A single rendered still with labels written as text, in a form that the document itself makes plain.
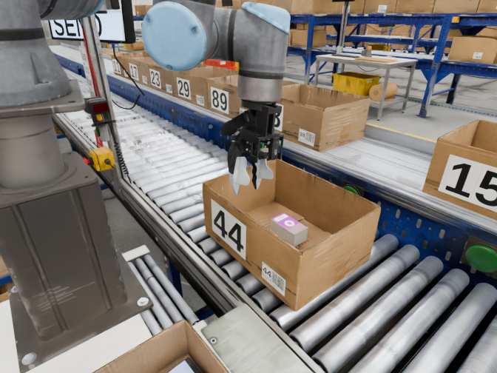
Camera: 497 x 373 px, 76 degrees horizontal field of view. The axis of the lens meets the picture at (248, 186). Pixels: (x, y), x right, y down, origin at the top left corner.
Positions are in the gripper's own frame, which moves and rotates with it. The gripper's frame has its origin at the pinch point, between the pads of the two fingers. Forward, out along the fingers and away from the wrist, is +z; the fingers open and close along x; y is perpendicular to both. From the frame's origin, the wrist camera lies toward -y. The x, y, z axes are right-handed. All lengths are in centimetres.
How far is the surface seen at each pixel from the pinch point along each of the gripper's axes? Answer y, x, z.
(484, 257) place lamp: 41, 43, 12
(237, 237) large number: -1.5, 0.4, 15.6
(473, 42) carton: -124, 475, -55
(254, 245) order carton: 5.0, 0.3, 14.0
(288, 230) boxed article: 1.4, 16.5, 17.0
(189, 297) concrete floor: -64, 21, 97
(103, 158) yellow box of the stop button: -71, -12, 15
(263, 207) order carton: -17.4, 23.8, 20.5
